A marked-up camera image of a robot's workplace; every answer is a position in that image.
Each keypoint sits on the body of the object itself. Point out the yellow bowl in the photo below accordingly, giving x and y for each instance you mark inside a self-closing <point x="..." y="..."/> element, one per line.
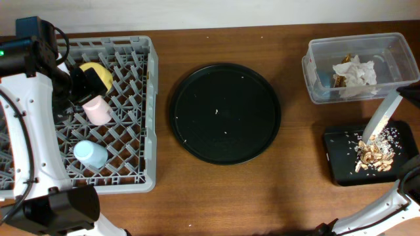
<point x="105" y="76"/>

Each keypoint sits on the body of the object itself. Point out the light blue cup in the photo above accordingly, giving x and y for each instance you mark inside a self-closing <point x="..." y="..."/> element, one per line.
<point x="90" y="154"/>

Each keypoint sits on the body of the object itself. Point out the clear plastic bin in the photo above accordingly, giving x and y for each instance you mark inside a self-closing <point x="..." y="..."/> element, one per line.
<point x="395" y="65"/>

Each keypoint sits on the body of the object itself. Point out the grey plate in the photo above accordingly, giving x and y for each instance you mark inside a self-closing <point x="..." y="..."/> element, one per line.
<point x="381" y="117"/>

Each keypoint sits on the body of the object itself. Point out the white napkin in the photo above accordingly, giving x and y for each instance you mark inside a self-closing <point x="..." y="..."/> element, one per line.
<point x="360" y="77"/>

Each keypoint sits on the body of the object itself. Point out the round black tray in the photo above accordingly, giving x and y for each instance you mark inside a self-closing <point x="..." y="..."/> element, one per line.
<point x="225" y="114"/>

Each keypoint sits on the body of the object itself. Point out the grey plastic dishwasher rack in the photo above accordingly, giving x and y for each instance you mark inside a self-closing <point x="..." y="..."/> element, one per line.
<point x="129" y="137"/>

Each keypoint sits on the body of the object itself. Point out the pink cup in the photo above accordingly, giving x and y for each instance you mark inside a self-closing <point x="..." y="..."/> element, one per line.
<point x="98" y="111"/>

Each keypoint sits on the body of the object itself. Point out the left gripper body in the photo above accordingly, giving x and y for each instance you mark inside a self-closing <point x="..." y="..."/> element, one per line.
<point x="77" y="87"/>

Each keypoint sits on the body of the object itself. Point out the black rectangular bin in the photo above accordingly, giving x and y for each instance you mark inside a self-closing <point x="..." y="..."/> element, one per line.
<point x="341" y="147"/>

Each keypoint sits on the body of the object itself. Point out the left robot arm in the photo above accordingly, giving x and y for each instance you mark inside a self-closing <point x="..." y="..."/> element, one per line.
<point x="37" y="90"/>

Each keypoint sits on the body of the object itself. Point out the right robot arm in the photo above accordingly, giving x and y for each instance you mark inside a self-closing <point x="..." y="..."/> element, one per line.
<point x="399" y="204"/>

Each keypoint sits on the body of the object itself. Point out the food scraps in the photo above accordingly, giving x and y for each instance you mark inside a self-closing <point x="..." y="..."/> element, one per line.
<point x="377" y="155"/>

